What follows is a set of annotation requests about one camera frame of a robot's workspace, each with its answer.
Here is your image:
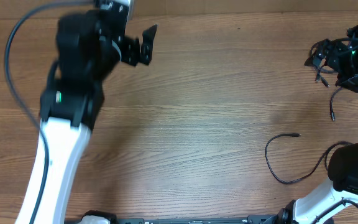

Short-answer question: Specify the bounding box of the black cable with loop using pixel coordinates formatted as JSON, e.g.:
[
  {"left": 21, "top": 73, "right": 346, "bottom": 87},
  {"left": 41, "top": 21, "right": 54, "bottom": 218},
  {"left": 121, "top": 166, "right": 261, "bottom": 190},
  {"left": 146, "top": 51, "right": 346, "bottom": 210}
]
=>
[{"left": 329, "top": 82, "right": 358, "bottom": 129}]

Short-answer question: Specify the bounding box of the thin black cable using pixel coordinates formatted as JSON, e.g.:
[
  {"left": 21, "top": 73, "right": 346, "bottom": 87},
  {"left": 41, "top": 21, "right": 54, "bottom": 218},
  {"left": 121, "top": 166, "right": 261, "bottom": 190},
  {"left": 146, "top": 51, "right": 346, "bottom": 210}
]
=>
[{"left": 264, "top": 133, "right": 354, "bottom": 185}]

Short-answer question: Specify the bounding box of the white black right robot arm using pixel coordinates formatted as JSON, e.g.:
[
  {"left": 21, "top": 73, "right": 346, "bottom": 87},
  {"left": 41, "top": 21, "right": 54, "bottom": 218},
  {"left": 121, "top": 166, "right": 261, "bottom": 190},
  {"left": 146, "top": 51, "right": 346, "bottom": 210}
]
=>
[{"left": 266, "top": 25, "right": 358, "bottom": 223}]

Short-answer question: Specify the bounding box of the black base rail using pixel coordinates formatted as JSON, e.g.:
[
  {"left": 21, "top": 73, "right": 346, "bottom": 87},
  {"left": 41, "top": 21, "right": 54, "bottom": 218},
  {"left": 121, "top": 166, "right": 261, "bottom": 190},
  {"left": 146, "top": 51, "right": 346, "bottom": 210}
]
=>
[{"left": 65, "top": 210, "right": 335, "bottom": 224}]

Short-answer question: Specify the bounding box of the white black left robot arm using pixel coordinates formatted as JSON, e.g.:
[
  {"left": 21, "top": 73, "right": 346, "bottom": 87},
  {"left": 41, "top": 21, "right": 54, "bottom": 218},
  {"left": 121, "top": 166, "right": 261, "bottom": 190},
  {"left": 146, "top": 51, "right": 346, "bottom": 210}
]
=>
[{"left": 16, "top": 1, "right": 157, "bottom": 223}]

